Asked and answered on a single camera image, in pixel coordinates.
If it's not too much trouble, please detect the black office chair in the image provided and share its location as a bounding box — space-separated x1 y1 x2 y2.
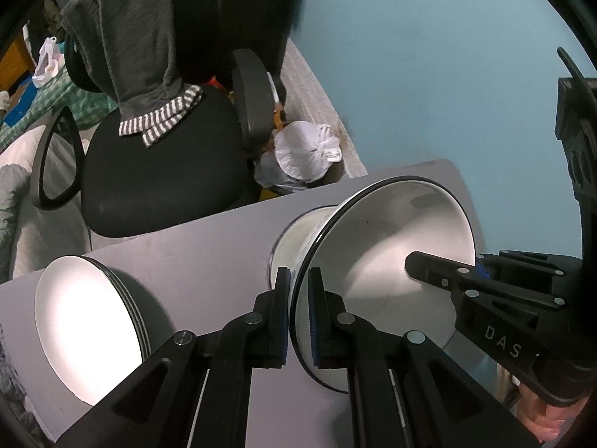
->
30 0 276 239

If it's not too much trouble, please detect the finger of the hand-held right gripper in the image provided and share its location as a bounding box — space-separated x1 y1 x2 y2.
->
480 251 584 297
405 251 567 311

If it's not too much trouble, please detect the green checked cloth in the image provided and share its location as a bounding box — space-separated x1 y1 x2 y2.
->
0 79 117 150

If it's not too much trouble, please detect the blue flat box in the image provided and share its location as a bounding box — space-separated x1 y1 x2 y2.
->
4 88 38 124

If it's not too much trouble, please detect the person's right hand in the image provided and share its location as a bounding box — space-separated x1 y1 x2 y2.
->
515 383 579 444

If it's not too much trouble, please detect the large white plastic bag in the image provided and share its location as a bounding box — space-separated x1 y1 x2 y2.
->
254 120 343 192

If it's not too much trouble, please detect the grey garment with striped cuff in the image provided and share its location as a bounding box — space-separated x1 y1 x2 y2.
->
60 0 203 147

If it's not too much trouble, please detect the brown wooden furniture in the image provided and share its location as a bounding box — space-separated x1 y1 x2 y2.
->
0 37 38 94

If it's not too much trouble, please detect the grey comforter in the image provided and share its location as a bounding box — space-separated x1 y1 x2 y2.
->
0 163 31 285

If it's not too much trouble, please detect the small white plastic bag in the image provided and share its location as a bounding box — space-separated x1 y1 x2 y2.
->
32 36 66 87

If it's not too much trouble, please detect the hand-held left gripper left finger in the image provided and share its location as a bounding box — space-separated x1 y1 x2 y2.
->
56 267 292 448

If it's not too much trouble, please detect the white brick pattern panel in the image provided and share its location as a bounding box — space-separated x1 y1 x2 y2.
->
275 37 369 178

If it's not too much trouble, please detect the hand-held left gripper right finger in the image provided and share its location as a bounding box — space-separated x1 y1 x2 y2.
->
308 267 544 448

